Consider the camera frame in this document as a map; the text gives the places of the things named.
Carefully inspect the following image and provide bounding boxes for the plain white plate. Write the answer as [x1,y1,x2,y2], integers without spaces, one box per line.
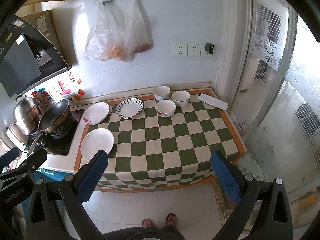
[80,128,114,161]

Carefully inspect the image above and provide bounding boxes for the white floral plate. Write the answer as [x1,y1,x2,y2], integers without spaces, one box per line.
[82,102,110,125]

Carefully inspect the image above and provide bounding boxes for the blue striped white plate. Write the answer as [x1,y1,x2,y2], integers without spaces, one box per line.
[116,98,144,119]

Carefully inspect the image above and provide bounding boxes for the plain white bowl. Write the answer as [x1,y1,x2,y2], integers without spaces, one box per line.
[172,90,190,108]

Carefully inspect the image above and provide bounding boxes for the white bowl red flowers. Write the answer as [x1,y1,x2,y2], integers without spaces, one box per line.
[155,100,176,118]

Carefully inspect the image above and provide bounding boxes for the white bowl heart pattern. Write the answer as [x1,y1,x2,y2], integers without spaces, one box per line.
[152,86,171,101]

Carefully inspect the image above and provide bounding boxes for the black induction cooktop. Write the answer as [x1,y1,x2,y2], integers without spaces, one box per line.
[36,109,84,155]

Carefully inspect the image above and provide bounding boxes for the stainless steel pot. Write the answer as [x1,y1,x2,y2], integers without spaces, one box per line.
[14,95,42,136]

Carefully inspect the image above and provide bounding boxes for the right foot red sandal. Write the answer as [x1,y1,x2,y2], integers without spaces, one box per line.
[165,213,178,227]

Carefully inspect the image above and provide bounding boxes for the foot red sandal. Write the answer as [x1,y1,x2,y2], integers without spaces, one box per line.
[165,213,178,227]
[142,219,154,228]

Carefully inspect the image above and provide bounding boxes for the left foot red sandal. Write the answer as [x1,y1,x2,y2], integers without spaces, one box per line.
[142,219,154,228]

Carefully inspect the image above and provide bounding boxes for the folded white paper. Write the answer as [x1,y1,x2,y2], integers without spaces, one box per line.
[197,93,228,111]

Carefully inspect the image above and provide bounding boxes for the green checkered table mat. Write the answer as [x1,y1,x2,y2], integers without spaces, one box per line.
[74,88,247,193]

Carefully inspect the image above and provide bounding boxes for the colourful flower decoration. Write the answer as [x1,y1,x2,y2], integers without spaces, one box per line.
[31,88,52,103]

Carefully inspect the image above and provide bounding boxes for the glass sliding door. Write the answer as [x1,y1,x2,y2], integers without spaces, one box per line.
[231,0,319,230]

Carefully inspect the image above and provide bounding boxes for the pink toy utensil holder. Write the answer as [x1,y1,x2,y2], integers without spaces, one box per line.
[58,80,72,96]

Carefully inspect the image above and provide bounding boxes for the black range hood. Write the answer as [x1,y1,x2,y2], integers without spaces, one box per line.
[1,15,71,98]

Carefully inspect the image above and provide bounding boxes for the black plug adapter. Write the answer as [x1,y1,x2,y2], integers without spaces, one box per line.
[205,42,214,54]

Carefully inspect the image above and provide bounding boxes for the left clear plastic bag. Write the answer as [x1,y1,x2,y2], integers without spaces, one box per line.
[84,3,131,62]

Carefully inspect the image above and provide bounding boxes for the clear plastic bag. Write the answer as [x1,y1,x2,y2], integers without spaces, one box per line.
[84,3,131,62]
[124,0,151,54]

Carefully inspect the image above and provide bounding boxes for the right clear plastic bag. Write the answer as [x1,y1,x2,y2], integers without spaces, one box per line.
[124,0,151,54]

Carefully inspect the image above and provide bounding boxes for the tomato wall decoration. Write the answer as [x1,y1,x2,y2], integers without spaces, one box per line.
[78,89,85,96]

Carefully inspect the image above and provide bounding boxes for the white wall socket panel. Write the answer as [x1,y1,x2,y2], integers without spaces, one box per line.
[172,44,214,58]

